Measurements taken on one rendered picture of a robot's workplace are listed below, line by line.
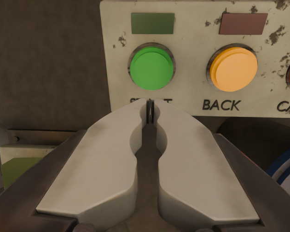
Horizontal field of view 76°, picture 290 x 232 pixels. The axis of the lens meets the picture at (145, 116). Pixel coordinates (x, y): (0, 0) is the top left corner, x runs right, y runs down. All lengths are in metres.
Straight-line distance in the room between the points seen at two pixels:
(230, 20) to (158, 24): 0.06
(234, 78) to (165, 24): 0.08
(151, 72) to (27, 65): 0.80
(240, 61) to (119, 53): 0.11
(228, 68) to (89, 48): 0.70
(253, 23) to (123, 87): 0.13
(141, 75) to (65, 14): 0.73
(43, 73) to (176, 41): 0.78
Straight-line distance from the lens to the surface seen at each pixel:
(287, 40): 0.21
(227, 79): 0.19
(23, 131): 0.98
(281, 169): 0.50
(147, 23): 0.18
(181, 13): 0.18
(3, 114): 1.04
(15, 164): 0.84
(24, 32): 0.96
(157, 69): 0.17
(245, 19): 0.19
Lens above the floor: 0.78
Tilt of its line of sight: 78 degrees down
